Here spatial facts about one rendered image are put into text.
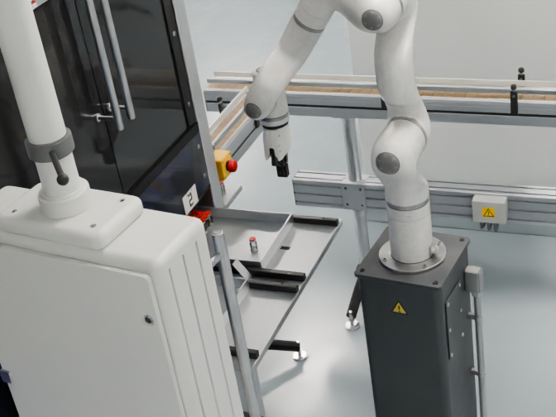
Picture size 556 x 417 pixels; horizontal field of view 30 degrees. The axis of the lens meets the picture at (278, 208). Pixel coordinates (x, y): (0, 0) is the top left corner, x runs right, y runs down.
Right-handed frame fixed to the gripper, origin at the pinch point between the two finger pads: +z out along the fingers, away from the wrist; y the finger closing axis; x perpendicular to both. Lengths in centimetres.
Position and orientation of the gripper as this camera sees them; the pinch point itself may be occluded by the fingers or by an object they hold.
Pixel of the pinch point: (282, 170)
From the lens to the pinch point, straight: 297.4
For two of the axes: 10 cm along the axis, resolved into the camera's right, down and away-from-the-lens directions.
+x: 9.2, 0.8, -3.9
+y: -3.7, 5.2, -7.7
